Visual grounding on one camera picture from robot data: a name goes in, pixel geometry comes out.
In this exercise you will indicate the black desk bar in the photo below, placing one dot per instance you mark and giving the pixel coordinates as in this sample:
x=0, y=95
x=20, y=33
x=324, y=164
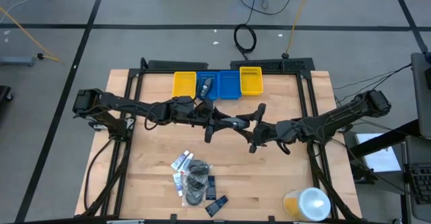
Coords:
x=387, y=140

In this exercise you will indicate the dark blue lotion tube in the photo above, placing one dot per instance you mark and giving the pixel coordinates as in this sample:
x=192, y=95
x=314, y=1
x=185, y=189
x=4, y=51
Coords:
x=216, y=206
x=211, y=187

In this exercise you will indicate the clear bag with black item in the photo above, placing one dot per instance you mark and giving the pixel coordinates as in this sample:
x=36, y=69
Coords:
x=196, y=184
x=194, y=198
x=199, y=167

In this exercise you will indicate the black floor object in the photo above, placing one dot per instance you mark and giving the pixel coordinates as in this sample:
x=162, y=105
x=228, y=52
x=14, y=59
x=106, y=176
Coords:
x=4, y=94

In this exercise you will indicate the white toothpaste tube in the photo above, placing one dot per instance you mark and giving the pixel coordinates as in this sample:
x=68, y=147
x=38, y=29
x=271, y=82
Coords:
x=187, y=163
x=177, y=183
x=179, y=160

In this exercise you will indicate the grey laptop with keyboard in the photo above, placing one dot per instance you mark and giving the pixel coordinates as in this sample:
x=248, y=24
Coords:
x=421, y=183

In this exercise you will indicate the white yellow wipes canister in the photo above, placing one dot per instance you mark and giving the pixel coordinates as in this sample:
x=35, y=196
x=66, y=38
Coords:
x=311, y=204

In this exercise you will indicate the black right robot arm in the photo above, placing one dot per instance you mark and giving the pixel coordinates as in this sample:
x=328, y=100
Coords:
x=336, y=116

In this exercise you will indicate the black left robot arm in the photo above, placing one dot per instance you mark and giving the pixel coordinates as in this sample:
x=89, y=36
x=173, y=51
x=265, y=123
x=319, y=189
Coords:
x=111, y=101

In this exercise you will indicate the black table frame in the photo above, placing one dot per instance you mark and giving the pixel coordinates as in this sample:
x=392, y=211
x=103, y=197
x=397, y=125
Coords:
x=155, y=72

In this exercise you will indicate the blue plastic basket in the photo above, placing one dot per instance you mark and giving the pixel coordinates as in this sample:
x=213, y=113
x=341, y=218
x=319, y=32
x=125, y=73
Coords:
x=215, y=82
x=230, y=86

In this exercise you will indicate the black perforated equipment box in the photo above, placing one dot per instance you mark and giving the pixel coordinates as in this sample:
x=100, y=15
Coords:
x=269, y=64

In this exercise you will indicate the white paper sheet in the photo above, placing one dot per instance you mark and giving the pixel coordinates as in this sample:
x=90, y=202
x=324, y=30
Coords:
x=380, y=156

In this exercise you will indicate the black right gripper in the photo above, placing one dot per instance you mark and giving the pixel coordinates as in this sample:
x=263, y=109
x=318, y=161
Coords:
x=267, y=132

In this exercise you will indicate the grey desk monitor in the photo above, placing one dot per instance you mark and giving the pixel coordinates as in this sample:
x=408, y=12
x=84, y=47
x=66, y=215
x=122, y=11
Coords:
x=422, y=96

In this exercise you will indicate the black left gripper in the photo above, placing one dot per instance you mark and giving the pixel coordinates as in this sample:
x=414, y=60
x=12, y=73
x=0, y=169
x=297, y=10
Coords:
x=185, y=111

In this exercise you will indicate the yellow plastic basket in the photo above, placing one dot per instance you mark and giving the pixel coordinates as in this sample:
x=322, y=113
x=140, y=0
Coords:
x=250, y=82
x=184, y=86

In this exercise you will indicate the grey stand base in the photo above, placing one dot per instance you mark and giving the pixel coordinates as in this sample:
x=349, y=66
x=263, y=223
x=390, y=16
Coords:
x=17, y=61

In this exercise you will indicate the black flat equipment box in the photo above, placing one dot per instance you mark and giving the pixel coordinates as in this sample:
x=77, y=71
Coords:
x=178, y=65

